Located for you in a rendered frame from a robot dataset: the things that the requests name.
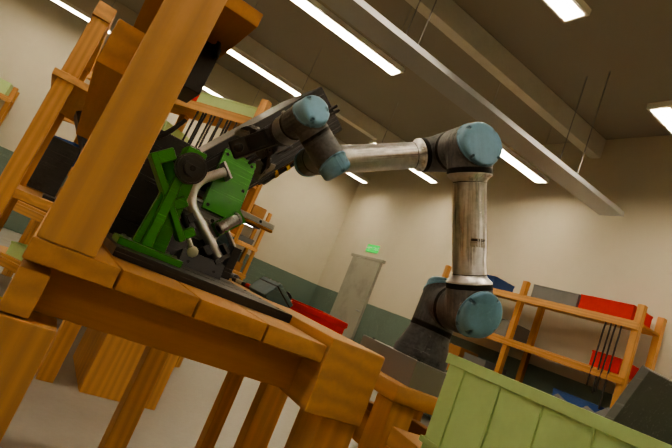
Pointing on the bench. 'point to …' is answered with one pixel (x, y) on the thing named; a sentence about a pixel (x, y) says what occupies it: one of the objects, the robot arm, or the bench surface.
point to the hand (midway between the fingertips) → (243, 157)
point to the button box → (267, 288)
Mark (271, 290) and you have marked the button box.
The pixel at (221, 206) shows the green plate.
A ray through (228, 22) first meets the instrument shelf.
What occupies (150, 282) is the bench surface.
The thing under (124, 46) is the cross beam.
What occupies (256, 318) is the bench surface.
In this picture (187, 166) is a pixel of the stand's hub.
